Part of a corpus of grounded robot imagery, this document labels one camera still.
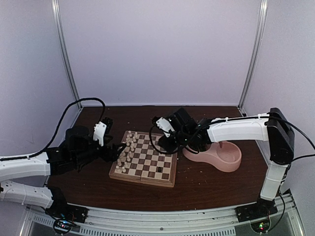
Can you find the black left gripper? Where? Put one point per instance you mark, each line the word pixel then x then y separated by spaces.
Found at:
pixel 107 156

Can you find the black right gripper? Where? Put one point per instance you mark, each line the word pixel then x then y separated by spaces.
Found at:
pixel 169 147

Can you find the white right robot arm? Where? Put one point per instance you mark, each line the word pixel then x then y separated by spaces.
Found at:
pixel 212 141

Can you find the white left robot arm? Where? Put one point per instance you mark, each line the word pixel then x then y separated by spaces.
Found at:
pixel 29 165

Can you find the white chess pieces row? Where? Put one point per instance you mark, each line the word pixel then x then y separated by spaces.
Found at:
pixel 125 160

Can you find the wooden chess board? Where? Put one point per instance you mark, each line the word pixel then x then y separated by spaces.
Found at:
pixel 146 160

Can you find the pink plastic double bowl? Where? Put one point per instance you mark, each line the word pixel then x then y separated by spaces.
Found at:
pixel 224 156

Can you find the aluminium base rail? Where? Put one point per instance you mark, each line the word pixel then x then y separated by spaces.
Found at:
pixel 221 221

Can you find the aluminium frame post right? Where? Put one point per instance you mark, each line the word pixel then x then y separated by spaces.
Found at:
pixel 261 22

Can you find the aluminium frame post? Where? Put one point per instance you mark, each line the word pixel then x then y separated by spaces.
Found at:
pixel 63 47
pixel 261 22

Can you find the aluminium frame post left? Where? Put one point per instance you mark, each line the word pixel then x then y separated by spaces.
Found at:
pixel 63 47

